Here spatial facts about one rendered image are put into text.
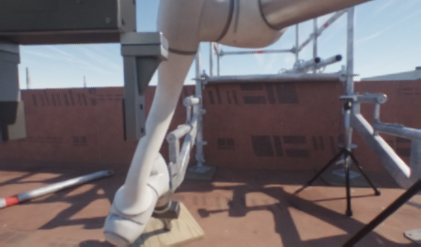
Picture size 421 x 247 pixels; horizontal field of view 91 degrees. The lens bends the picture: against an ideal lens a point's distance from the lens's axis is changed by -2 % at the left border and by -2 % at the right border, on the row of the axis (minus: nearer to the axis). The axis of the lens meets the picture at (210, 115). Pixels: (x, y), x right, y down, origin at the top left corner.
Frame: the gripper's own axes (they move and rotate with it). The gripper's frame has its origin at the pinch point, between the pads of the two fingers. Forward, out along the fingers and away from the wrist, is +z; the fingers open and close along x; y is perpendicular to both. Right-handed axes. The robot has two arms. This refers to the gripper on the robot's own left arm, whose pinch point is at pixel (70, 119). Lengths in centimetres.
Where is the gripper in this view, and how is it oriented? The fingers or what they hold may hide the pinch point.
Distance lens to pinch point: 25.9
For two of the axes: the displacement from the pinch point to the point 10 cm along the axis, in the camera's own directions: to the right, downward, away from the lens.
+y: 0.0, -0.8, 10.0
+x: -10.0, 0.1, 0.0
